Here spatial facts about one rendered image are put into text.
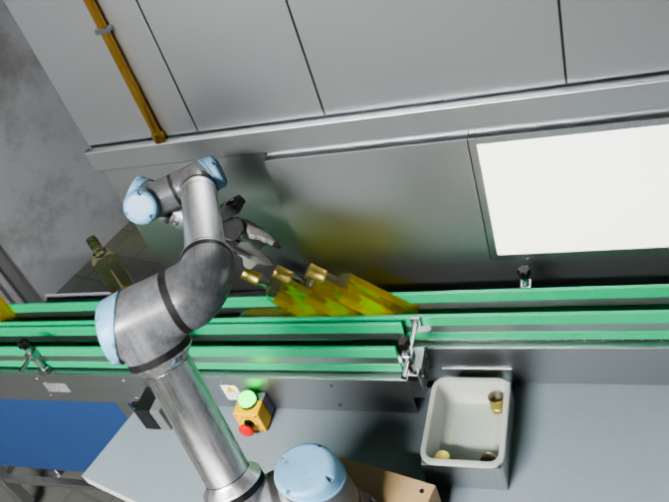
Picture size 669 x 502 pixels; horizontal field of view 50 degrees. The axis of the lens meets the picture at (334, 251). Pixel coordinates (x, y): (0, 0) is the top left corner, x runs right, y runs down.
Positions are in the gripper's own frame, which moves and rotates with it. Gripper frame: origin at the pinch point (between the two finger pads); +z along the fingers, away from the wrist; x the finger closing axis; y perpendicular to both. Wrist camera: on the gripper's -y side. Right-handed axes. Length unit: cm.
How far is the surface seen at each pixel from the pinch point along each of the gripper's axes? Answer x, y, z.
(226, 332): 6.6, 27.4, -0.8
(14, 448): 14, 131, -45
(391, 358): 13.7, -0.9, 33.9
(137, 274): -122, 194, -49
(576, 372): 6, -16, 72
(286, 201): -11.7, -5.1, -2.4
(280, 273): 1.3, 4.2, 3.8
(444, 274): -14.6, -4.8, 40.9
